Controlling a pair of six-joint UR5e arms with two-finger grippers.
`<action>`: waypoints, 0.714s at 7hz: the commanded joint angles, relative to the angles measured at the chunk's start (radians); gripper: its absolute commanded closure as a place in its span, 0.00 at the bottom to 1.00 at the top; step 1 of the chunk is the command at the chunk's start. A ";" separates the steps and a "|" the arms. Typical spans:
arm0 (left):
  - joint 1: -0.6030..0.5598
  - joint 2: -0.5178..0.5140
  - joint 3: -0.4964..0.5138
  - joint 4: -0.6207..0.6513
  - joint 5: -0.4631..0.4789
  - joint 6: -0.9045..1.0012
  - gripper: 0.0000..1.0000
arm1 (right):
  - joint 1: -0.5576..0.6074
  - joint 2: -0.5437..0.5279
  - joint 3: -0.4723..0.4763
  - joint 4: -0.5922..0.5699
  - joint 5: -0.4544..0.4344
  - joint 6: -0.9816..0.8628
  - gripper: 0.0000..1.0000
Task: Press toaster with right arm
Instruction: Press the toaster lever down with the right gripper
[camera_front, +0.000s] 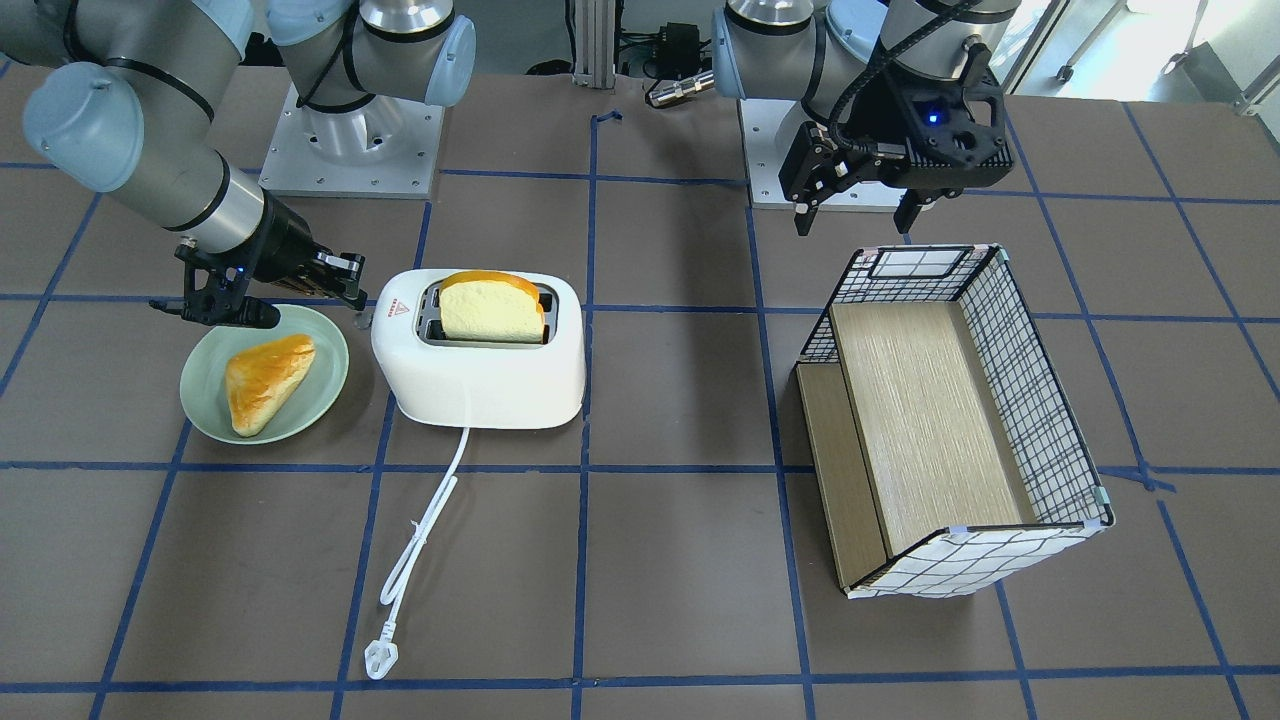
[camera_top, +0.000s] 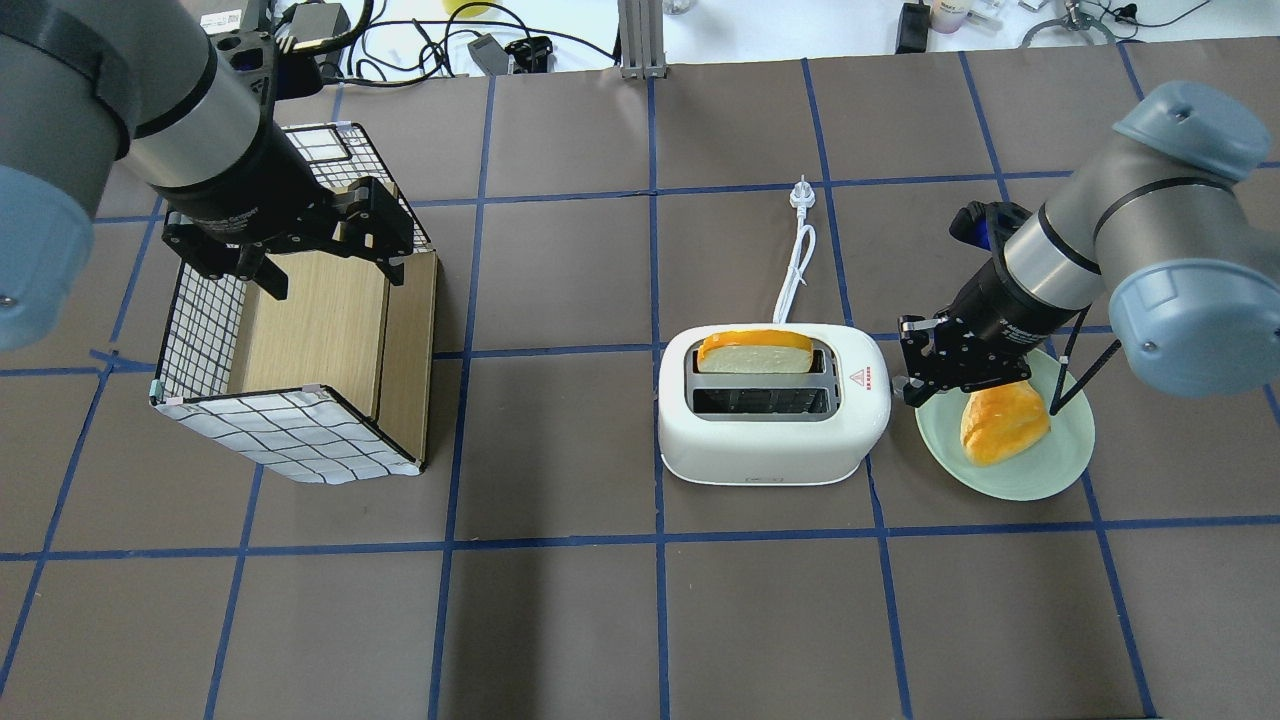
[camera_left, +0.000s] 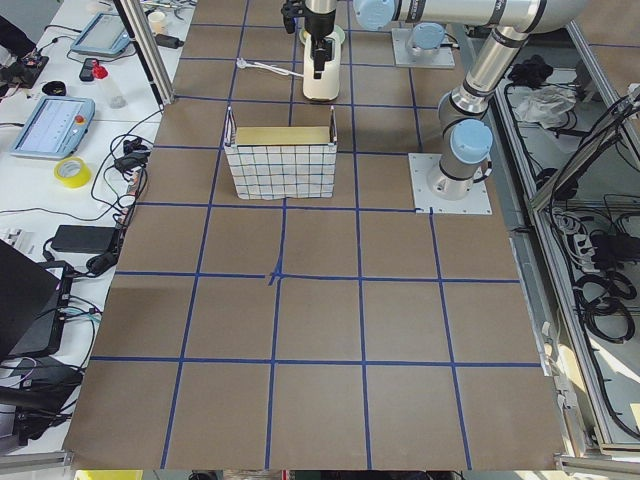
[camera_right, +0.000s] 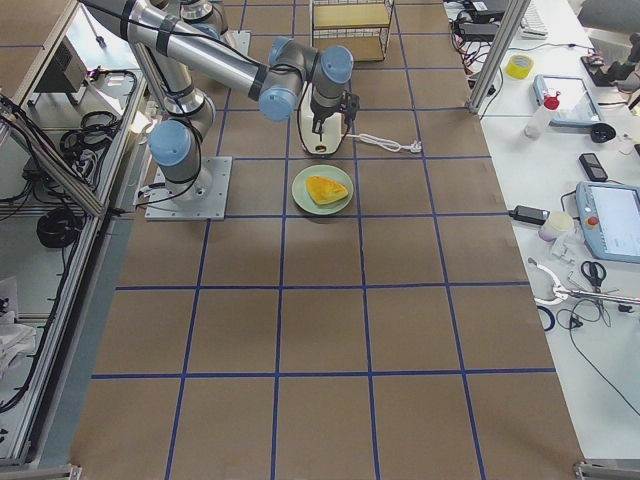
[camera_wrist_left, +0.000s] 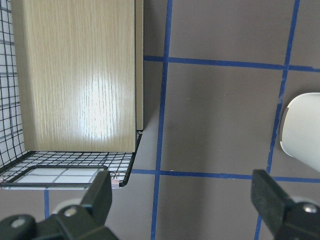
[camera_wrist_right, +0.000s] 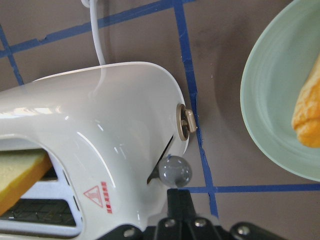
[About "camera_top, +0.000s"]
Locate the green plate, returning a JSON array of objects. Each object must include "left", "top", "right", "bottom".
[{"left": 915, "top": 350, "right": 1094, "bottom": 501}]

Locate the bread slice in toaster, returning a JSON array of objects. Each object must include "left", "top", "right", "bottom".
[{"left": 696, "top": 328, "right": 815, "bottom": 374}]

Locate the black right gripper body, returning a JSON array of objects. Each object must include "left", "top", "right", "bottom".
[{"left": 899, "top": 202, "right": 1051, "bottom": 398}]

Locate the wooden board in basket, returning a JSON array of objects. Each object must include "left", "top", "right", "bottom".
[{"left": 228, "top": 251, "right": 439, "bottom": 468}]

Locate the wire grid storage basket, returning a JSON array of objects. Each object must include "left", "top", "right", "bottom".
[{"left": 150, "top": 120, "right": 439, "bottom": 486}]

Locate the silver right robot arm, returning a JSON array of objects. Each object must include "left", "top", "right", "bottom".
[{"left": 893, "top": 81, "right": 1279, "bottom": 407}]

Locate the aluminium frame post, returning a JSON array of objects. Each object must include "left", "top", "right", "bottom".
[{"left": 617, "top": 0, "right": 668, "bottom": 79}]

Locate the black power adapter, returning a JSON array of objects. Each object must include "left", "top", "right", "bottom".
[{"left": 893, "top": 1, "right": 931, "bottom": 55}]

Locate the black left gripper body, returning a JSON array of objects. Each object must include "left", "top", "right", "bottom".
[{"left": 160, "top": 129, "right": 419, "bottom": 281}]

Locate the white toaster power cable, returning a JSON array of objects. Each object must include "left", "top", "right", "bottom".
[{"left": 772, "top": 176, "right": 820, "bottom": 325}]

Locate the triangular bread bun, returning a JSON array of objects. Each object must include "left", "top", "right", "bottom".
[{"left": 960, "top": 380, "right": 1051, "bottom": 468}]

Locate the white toaster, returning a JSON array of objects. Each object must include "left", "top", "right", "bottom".
[{"left": 657, "top": 323, "right": 891, "bottom": 486}]

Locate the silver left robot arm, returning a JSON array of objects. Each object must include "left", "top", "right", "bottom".
[{"left": 1, "top": 1, "right": 416, "bottom": 351}]

